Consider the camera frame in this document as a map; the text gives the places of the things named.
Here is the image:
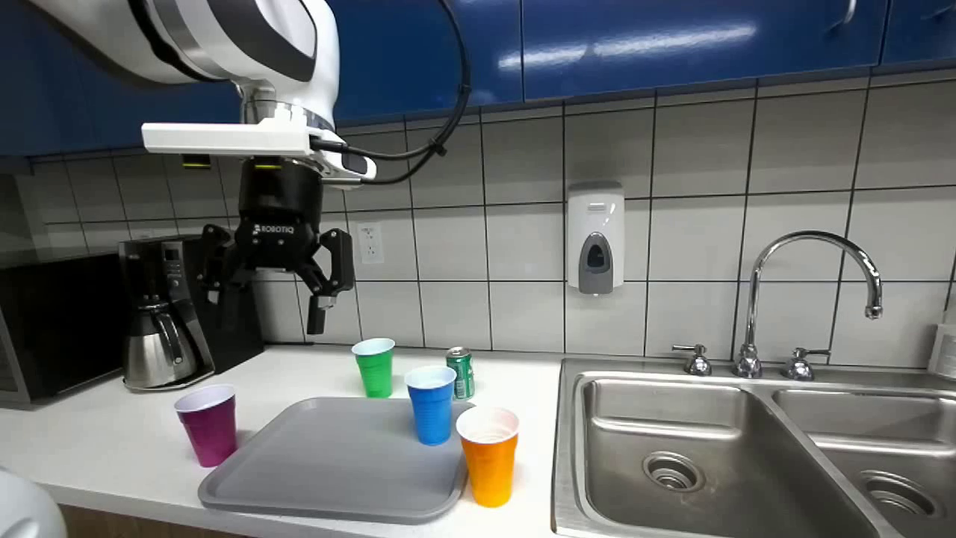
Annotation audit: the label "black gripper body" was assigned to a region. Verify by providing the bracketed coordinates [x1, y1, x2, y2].
[237, 157, 323, 274]

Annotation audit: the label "green plastic cup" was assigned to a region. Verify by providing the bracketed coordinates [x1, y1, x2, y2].
[352, 336, 394, 396]

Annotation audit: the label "purple plastic cup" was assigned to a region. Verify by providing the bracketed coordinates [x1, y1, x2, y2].
[173, 386, 238, 466]

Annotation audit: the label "orange plastic cup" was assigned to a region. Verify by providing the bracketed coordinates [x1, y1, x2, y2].
[456, 407, 521, 507]

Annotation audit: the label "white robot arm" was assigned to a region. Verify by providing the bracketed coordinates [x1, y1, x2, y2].
[26, 0, 376, 335]

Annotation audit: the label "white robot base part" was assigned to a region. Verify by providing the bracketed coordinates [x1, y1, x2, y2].
[0, 469, 68, 538]

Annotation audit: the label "grey plastic tray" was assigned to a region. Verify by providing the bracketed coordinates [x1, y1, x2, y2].
[198, 396, 467, 523]

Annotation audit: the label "black steel coffee maker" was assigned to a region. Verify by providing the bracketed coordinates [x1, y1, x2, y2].
[119, 236, 267, 392]

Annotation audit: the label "steel coffee carafe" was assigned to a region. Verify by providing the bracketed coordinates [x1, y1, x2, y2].
[123, 300, 201, 392]

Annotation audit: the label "blue plastic cup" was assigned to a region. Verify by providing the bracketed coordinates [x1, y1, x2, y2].
[406, 363, 456, 444]

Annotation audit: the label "black microwave oven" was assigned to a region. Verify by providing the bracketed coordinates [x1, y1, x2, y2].
[0, 253, 132, 409]

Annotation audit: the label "green soda can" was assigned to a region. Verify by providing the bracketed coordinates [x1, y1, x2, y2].
[444, 347, 474, 401]

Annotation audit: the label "blue upper cabinets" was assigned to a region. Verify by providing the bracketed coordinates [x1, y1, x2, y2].
[0, 0, 952, 157]

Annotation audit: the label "white soap dispenser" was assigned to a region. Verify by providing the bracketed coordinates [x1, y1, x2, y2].
[567, 184, 628, 294]

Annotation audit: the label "chrome sink faucet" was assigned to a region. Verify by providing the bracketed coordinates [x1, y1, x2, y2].
[668, 226, 888, 383]

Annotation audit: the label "stainless steel double sink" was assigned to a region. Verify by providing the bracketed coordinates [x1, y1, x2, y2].
[549, 362, 956, 538]

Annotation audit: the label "white wall outlet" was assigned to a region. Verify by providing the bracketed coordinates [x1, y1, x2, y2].
[355, 221, 385, 266]

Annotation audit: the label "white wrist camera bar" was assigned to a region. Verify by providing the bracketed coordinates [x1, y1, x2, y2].
[141, 106, 379, 182]

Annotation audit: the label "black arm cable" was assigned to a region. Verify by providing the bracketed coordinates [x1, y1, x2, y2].
[308, 0, 474, 187]

